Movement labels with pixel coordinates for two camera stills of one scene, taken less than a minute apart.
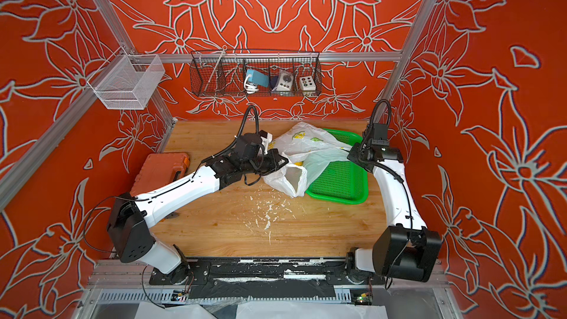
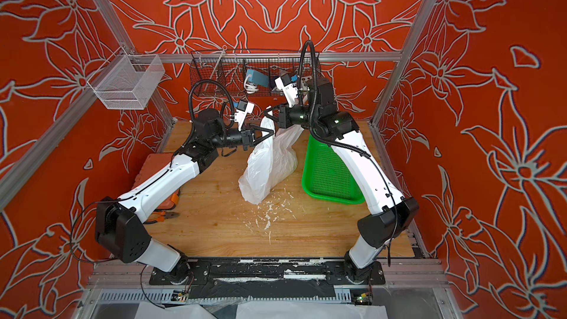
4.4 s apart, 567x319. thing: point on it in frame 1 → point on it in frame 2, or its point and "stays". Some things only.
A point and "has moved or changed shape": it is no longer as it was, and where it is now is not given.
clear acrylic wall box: (127, 81) stays
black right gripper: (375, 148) → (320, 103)
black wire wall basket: (255, 73) stays
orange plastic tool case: (160, 170) stays
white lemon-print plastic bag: (306, 148) has moved or changed shape
